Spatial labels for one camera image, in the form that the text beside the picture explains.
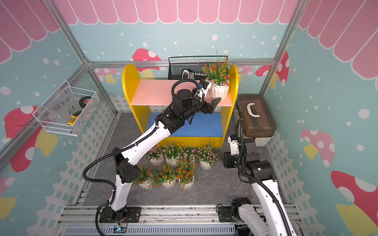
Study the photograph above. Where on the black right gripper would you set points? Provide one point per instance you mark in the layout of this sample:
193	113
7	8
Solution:
227	157

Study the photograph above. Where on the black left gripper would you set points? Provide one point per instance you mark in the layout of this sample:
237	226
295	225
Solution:
205	109

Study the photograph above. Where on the orange flower pot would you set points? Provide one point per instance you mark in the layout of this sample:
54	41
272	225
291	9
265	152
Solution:
165	177
186	174
145	179
219	73

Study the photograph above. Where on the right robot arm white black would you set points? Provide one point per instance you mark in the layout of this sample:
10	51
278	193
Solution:
259	174

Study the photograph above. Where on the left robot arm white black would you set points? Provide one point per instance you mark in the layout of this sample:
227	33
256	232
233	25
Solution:
147	147

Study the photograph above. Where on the yellow rack pink blue shelves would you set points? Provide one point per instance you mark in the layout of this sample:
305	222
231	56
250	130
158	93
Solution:
148	98

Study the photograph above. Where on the pink flower pot far right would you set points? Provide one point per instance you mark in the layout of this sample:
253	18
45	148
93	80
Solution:
207	155

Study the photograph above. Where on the pink flower pot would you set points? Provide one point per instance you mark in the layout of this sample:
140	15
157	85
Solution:
171	154
187	153
155	156
207	155

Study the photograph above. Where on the black white label maker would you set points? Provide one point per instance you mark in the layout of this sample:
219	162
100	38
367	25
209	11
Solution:
189	74

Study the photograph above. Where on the brown lid storage box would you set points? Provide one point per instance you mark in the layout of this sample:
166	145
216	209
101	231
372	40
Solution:
258	122

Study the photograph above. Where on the pink flower pot far left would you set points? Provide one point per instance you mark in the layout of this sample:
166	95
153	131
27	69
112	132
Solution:
155	156

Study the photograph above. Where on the black tape roll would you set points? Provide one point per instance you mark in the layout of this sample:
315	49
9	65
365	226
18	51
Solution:
84	101

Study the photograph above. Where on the small green circuit board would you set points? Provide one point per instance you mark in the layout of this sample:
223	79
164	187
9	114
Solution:
120	229

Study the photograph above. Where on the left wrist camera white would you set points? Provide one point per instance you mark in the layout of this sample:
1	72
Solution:
205	87

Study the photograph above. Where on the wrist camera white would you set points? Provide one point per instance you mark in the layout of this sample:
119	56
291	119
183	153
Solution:
205	87
234	145

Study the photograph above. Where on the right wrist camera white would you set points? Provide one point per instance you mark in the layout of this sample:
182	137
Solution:
234	145

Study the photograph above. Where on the black wire mesh basket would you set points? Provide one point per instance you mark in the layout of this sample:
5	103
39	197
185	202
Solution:
193	64

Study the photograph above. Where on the yellow handled tool in basket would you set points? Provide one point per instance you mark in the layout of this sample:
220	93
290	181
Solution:
74	118

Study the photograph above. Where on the white wire wall basket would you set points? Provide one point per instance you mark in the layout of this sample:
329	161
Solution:
55	113

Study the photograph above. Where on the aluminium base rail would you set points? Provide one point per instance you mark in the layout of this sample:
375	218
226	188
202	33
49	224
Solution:
197	220

